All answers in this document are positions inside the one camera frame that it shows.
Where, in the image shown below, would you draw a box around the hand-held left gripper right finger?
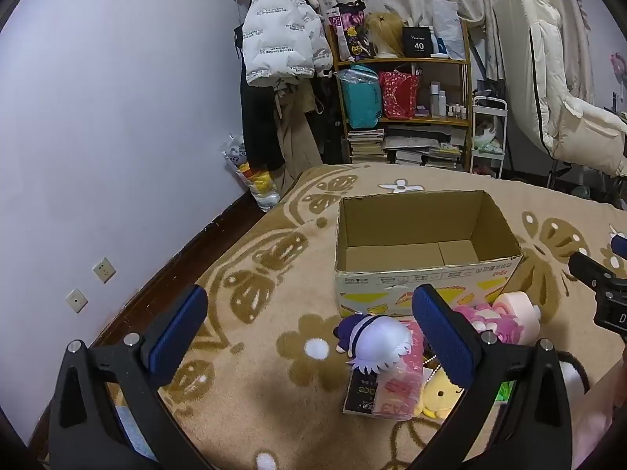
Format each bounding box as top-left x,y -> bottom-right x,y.
406,284 -> 574,470

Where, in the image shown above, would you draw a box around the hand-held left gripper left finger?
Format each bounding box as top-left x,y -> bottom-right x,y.
46,284 -> 216,470

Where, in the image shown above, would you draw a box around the pink plush toy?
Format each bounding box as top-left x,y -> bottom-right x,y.
453,302 -> 522,348

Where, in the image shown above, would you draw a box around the yellow dog plush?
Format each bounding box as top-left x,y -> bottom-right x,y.
421,367 -> 466,419

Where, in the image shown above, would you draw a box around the white-haired plush doll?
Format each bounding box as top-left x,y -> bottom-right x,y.
333,314 -> 415,378

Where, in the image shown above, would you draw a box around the pink roll plush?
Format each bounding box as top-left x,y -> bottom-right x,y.
497,292 -> 544,346

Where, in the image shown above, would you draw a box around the cardboard box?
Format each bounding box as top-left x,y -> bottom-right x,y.
334,190 -> 525,319

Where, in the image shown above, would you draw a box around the pink plastic packet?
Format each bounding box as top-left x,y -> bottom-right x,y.
370,320 -> 427,422

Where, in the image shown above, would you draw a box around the black and white plush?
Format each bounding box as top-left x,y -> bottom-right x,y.
558,350 -> 591,397

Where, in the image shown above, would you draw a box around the black packet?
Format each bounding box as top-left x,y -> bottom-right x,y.
342,377 -> 380,416

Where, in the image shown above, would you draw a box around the person's leg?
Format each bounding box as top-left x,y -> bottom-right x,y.
571,362 -> 627,470

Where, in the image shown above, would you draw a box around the plush toy in cart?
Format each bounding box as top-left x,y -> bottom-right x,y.
475,125 -> 503,152

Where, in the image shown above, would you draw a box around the white trolley cart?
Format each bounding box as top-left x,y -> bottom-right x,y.
469,97 -> 507,177

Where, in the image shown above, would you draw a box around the plastic bag of toys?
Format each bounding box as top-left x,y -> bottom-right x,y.
223,133 -> 282,209

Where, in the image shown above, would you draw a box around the pile of papers and books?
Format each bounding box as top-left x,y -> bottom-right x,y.
384,126 -> 466,170

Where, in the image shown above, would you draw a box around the cream puffer coat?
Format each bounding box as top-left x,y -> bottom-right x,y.
492,0 -> 627,177

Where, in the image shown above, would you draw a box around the stack of books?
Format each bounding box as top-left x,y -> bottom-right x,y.
348,128 -> 388,164

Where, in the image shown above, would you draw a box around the row of cosmetic bottles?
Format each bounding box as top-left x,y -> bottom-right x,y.
430,82 -> 468,119

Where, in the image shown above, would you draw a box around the black hanging trousers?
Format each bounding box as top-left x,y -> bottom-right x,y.
240,78 -> 285,172

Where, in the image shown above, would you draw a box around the beige hanging coat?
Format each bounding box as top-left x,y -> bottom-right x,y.
274,81 -> 324,182

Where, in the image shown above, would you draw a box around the red gift bag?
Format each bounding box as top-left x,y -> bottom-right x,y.
378,71 -> 421,119

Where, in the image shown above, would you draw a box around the teal bag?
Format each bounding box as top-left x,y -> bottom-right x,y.
338,69 -> 383,129

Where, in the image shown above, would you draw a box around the black hanging garment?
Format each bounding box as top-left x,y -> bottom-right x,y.
313,73 -> 344,165

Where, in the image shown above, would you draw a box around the wooden shelf unit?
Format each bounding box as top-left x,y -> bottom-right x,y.
326,22 -> 473,172

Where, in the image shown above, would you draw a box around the white plastic bag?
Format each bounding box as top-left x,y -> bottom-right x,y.
432,0 -> 466,60

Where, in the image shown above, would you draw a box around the black box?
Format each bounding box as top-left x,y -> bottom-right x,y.
402,26 -> 433,57

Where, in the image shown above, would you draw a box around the blonde wig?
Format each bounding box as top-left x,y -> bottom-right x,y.
365,12 -> 407,60

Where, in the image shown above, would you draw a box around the white puffer jacket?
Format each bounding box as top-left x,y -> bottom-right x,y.
241,0 -> 334,88

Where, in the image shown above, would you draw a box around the purple printed bag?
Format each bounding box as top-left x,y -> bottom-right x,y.
327,2 -> 368,62

